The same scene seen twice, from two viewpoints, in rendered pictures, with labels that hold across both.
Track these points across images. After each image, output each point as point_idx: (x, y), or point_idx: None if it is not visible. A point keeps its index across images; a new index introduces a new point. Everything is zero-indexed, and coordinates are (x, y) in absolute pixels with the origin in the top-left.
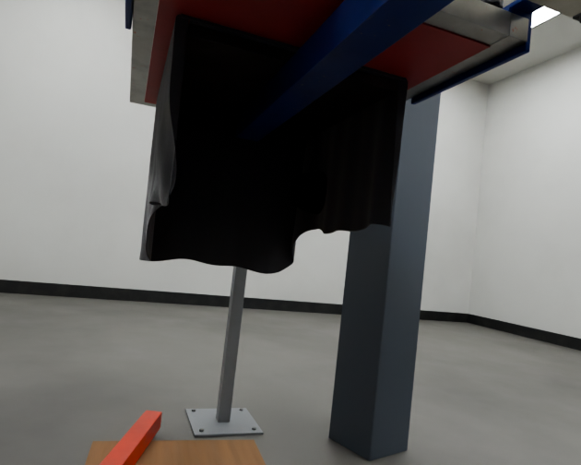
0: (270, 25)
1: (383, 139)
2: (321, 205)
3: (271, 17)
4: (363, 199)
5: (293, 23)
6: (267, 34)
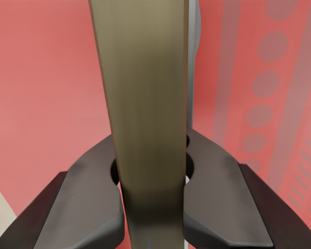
0: (26, 20)
1: None
2: None
3: None
4: None
5: (8, 65)
6: (71, 26)
